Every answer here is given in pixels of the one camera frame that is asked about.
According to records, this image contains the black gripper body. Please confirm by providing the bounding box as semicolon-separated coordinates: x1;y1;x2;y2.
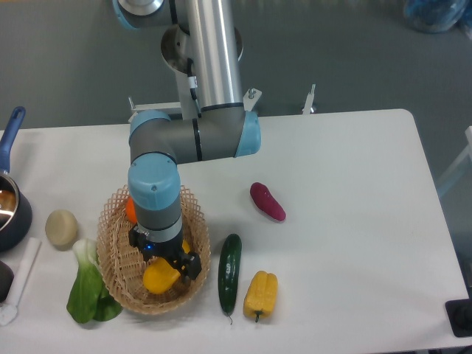
136;229;184;262

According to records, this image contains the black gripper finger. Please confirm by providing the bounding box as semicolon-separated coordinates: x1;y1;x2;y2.
170;251;202;283
128;226;148;261

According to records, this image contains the yellow mango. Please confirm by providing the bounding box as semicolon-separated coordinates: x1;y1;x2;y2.
142;257;184;295

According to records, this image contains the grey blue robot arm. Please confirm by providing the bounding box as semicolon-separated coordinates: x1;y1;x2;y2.
113;1;261;280

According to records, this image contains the woven wicker basket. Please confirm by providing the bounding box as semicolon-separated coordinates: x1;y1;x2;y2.
97;186;211;315

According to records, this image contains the orange tangerine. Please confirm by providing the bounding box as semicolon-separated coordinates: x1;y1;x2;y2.
125;197;137;224

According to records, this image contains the dark green cucumber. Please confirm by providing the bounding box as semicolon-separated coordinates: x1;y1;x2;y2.
218;234;242;325

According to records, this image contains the beige round bun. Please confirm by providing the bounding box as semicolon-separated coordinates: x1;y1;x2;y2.
45;209;78;249

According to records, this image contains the green bok choy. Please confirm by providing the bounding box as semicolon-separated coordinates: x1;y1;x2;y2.
66;238;122;324

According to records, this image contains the yellow bell pepper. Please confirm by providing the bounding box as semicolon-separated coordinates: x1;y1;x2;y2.
243;271;278;323

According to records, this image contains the purple sweet potato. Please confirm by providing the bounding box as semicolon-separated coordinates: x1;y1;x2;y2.
250;182;286;222

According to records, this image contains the dark blue saucepan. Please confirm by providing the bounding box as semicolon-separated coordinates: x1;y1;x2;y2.
1;106;32;252

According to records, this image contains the dark round object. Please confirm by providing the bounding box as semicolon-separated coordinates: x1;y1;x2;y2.
0;261;14;302

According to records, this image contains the white plastic utensil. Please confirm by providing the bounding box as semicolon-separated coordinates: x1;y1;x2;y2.
1;237;41;327

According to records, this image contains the black device at edge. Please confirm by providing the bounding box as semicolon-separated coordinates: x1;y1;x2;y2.
445;299;471;338

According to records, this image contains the blue plastic bag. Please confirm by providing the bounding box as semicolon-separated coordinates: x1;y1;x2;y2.
403;0;471;34

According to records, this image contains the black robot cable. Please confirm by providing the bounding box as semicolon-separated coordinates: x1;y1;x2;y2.
187;58;203;118

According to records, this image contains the white table clamp bracket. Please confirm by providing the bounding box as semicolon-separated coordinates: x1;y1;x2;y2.
302;83;317;115

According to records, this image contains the white metal frame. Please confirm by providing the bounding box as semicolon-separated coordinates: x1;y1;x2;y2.
437;126;471;198

